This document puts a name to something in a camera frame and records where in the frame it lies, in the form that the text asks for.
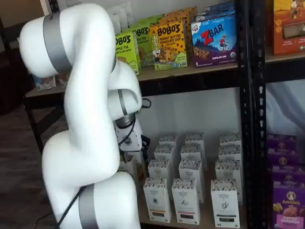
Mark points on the white box yellow strip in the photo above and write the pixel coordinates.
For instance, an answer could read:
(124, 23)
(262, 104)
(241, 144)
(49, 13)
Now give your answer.
(157, 202)
(158, 169)
(168, 140)
(164, 152)

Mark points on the purple Annie's box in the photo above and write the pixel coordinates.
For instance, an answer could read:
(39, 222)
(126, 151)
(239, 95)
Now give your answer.
(288, 173)
(282, 156)
(289, 207)
(281, 142)

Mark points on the dark brown furniture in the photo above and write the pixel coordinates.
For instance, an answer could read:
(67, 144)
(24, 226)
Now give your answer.
(12, 95)

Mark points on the white box pink strip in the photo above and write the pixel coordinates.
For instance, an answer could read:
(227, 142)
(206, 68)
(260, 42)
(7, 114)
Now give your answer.
(186, 202)
(193, 152)
(190, 169)
(195, 139)

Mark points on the white plastic sheet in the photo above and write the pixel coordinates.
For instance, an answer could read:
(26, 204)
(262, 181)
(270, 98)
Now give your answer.
(286, 107)

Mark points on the purely elizabeth granola bag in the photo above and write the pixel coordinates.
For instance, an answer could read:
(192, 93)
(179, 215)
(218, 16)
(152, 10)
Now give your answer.
(127, 16)
(117, 26)
(116, 10)

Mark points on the orange snack box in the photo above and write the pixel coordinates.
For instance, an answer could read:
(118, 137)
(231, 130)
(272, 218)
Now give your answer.
(288, 26)

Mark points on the green Bobo's apple pie box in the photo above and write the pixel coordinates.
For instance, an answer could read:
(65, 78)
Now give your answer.
(128, 47)
(152, 20)
(144, 45)

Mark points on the yellow Bobo's peanut butter box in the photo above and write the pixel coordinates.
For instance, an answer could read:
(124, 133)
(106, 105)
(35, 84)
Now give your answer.
(174, 17)
(183, 10)
(168, 45)

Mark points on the blue Zbar box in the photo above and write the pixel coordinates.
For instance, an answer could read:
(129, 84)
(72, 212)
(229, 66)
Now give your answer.
(214, 14)
(214, 40)
(219, 6)

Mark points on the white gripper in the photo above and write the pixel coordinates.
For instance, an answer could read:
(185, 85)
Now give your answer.
(131, 138)

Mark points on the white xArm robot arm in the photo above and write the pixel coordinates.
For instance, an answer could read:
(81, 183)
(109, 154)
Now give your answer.
(83, 95)

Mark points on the white box grey strip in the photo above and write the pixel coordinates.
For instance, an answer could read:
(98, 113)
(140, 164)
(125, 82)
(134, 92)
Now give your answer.
(230, 140)
(230, 152)
(224, 205)
(227, 170)

